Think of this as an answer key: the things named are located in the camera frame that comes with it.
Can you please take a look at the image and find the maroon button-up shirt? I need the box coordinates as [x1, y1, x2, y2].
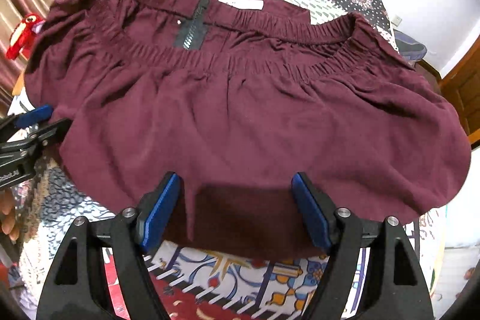
[22, 0, 473, 261]

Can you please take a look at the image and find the person's left hand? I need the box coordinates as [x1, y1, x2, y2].
[0, 189, 20, 241]

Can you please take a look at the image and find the red plush toy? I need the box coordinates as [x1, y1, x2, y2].
[6, 13, 45, 60]

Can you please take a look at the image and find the patchwork patterned bedspread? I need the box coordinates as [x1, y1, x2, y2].
[14, 0, 436, 320]

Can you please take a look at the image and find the wooden door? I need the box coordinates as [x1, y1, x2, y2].
[439, 37, 480, 149]

